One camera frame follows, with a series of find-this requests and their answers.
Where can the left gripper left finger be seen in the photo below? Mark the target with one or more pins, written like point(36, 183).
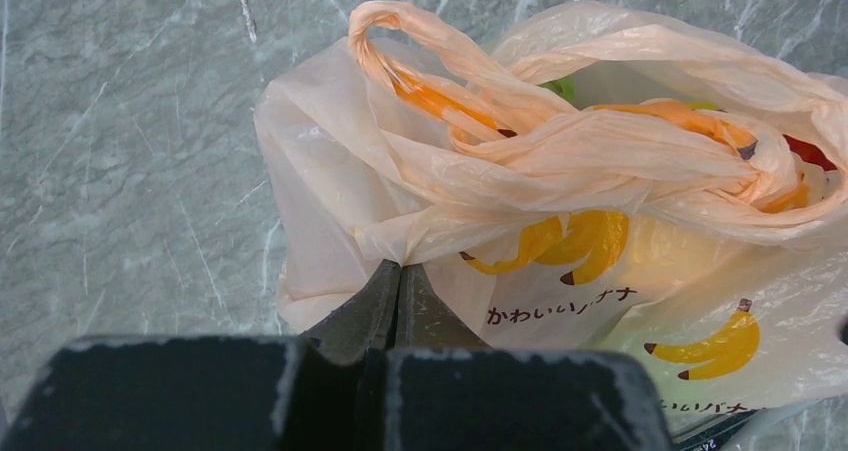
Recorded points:
point(366, 321)

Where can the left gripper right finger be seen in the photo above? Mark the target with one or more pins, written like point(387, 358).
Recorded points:
point(426, 326)

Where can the orange banana-print plastic bag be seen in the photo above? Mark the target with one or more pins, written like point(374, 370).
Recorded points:
point(662, 215)

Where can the green fake fruit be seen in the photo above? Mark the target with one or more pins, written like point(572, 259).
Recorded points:
point(562, 87)

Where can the red fake fruit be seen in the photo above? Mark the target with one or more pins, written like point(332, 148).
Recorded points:
point(809, 153)

